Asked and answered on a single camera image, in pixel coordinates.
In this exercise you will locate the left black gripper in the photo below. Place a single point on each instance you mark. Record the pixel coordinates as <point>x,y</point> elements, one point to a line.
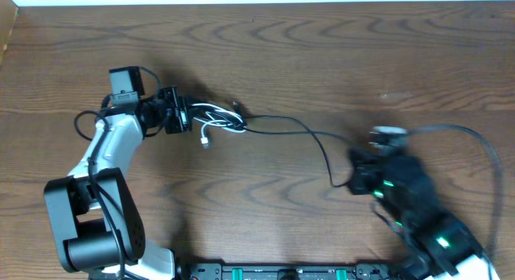
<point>179,115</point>

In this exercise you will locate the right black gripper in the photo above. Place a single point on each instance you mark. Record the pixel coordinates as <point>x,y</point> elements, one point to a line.
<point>360,172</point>

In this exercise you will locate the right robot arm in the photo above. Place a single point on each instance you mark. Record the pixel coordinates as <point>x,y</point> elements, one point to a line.
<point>439,243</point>

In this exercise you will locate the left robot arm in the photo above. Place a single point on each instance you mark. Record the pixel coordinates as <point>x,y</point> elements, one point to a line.
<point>95,223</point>

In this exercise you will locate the cardboard panel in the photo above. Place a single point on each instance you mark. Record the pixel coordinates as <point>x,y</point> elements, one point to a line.
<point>8,14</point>

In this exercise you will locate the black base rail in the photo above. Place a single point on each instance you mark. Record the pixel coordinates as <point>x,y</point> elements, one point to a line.
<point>217,271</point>

